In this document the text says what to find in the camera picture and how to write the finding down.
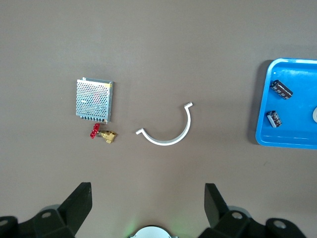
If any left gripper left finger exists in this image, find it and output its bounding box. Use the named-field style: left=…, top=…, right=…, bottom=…
left=0, top=182, right=93, bottom=238

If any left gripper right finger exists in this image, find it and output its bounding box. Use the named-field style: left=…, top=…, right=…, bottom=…
left=200, top=183, right=317, bottom=238

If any blue plastic tray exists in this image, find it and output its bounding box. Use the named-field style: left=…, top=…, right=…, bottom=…
left=255, top=58, right=317, bottom=150

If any white curved pipe clamp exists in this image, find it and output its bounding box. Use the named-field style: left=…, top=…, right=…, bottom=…
left=135, top=102, right=193, bottom=146

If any perforated metal power supply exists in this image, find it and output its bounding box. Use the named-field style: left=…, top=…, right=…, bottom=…
left=75, top=77, right=114, bottom=124

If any brown table mat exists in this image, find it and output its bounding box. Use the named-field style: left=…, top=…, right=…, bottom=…
left=0, top=0, right=317, bottom=238

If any brass valve red handle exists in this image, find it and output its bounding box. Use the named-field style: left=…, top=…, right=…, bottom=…
left=89, top=123, right=118, bottom=144

